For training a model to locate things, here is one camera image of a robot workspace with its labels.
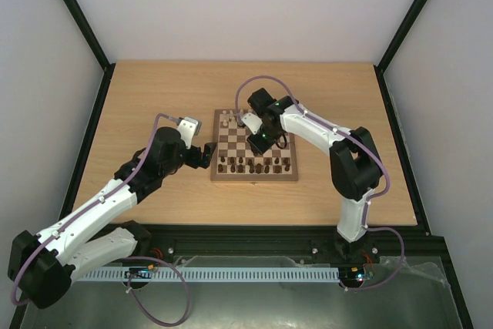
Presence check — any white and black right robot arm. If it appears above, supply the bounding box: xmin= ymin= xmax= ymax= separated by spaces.
xmin=240 ymin=89 xmax=385 ymax=261

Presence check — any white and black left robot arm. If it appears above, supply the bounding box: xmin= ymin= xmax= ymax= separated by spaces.
xmin=7 ymin=123 xmax=216 ymax=309

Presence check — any wooden chessboard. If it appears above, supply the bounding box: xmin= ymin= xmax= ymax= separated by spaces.
xmin=210 ymin=109 xmax=298 ymax=183

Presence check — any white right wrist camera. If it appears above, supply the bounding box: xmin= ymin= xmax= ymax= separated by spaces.
xmin=239 ymin=112 xmax=263 ymax=135

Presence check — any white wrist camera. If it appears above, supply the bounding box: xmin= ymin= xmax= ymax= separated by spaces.
xmin=177 ymin=116 xmax=202 ymax=149
xmin=239 ymin=112 xmax=263 ymax=135

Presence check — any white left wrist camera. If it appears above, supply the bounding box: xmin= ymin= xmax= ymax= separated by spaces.
xmin=177 ymin=116 xmax=202 ymax=149

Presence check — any light blue slotted cable duct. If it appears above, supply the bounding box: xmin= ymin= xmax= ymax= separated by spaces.
xmin=80 ymin=267 xmax=340 ymax=284

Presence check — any black aluminium frame rail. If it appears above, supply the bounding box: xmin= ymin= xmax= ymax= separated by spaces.
xmin=131 ymin=224 xmax=451 ymax=266

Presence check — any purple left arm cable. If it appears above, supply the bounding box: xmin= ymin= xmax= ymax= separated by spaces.
xmin=10 ymin=112 xmax=192 ymax=325

